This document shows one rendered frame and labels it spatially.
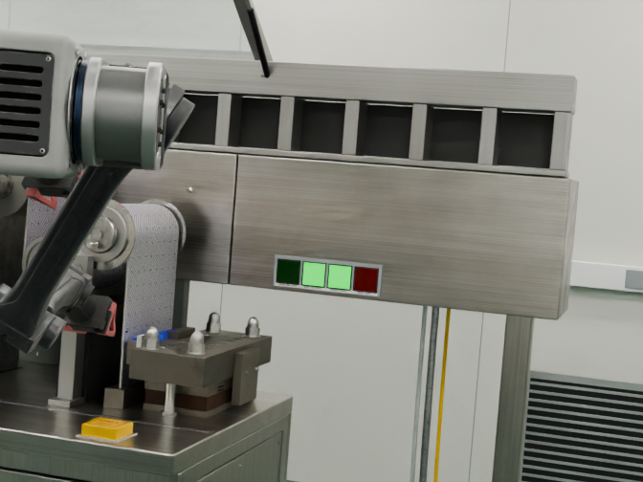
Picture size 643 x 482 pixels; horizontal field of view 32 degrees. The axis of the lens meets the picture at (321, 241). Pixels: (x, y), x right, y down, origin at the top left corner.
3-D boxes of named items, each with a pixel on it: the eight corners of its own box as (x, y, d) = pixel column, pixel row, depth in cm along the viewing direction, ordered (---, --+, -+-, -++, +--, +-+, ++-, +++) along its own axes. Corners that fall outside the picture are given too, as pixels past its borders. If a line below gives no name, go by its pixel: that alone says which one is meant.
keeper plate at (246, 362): (231, 405, 239) (234, 353, 238) (247, 397, 248) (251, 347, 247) (241, 405, 238) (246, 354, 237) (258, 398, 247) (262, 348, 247)
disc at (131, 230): (67, 266, 235) (72, 195, 234) (69, 266, 235) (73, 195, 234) (132, 273, 230) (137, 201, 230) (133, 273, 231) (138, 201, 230)
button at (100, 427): (79, 436, 205) (80, 423, 205) (99, 428, 211) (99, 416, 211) (115, 442, 203) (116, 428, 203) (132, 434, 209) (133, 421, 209)
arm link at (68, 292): (62, 324, 161) (-4, 284, 160) (41, 358, 162) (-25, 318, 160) (103, 280, 204) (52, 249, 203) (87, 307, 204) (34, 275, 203)
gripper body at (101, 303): (103, 331, 213) (89, 314, 207) (55, 326, 216) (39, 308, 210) (114, 300, 216) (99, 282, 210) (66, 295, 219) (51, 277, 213)
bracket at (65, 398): (46, 405, 229) (56, 254, 227) (62, 400, 235) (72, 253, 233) (68, 408, 227) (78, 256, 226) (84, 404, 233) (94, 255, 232)
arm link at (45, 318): (20, 383, 154) (-44, 343, 153) (49, 346, 167) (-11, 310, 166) (189, 108, 142) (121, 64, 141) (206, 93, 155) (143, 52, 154)
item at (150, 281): (121, 348, 232) (127, 258, 231) (169, 336, 255) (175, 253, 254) (122, 348, 232) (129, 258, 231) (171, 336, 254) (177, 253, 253)
